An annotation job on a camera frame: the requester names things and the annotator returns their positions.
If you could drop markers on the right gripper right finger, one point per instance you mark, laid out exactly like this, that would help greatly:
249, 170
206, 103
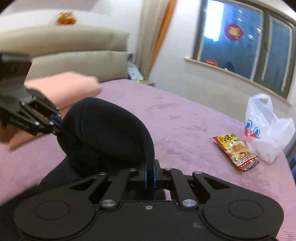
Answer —
162, 176

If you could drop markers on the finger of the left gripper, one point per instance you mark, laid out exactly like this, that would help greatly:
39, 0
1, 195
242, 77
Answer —
56, 131
55, 119

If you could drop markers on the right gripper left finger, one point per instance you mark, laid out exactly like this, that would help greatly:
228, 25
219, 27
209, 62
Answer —
138, 176

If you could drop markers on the black hoodie white stripes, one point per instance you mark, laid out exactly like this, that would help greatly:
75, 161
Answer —
96, 135

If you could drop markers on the pink folded blanket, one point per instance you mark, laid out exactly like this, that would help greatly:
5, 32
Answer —
66, 89

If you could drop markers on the pink quilted bedspread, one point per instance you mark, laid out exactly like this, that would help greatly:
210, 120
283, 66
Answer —
183, 133

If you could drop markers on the beige upholstered headboard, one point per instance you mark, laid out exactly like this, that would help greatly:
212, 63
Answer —
88, 50

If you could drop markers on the red yellow snack packet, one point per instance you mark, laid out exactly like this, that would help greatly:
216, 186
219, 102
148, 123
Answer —
238, 152

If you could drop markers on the white blue paper bag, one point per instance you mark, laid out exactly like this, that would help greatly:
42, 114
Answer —
133, 71

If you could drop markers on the white plastic shopping bag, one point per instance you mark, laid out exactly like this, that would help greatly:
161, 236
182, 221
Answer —
265, 134

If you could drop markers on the beige curtain orange trim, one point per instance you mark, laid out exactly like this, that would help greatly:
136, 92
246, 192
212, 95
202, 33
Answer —
155, 18

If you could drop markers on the dark framed window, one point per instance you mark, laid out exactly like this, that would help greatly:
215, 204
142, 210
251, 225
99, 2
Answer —
249, 40

